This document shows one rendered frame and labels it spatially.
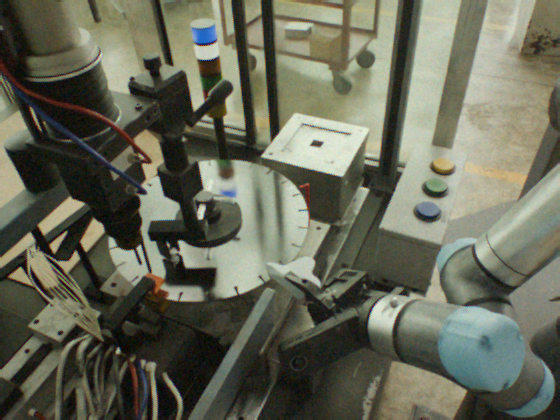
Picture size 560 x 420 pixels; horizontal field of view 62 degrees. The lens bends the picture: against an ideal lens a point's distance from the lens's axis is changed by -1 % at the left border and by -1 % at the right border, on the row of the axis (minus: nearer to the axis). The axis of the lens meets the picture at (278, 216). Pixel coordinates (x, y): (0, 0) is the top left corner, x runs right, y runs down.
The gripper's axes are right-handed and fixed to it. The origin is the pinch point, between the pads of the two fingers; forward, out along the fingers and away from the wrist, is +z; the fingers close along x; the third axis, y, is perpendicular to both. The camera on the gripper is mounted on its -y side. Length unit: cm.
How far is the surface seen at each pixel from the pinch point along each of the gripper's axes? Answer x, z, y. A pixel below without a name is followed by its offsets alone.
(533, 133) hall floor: -55, 77, 213
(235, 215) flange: 14.3, 8.4, 3.7
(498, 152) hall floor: -52, 81, 185
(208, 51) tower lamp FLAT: 40.7, 20.1, 19.3
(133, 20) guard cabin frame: 58, 55, 24
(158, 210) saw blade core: 19.8, 18.5, -4.1
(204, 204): 18.7, 7.9, -0.4
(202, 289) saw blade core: 9.2, 2.6, -8.9
